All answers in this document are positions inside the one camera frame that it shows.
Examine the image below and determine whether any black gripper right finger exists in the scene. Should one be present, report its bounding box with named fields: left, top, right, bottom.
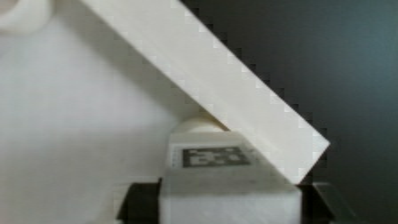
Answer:
left=299, top=182, right=359, bottom=224

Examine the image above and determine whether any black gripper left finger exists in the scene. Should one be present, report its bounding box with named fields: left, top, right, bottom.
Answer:
left=116, top=183, right=160, bottom=224

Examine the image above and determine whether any white table leg with tag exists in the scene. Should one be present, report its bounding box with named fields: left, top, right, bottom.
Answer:
left=158, top=118, right=302, bottom=224

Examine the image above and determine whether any white square tabletop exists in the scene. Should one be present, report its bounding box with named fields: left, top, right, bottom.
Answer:
left=0, top=0, right=329, bottom=224

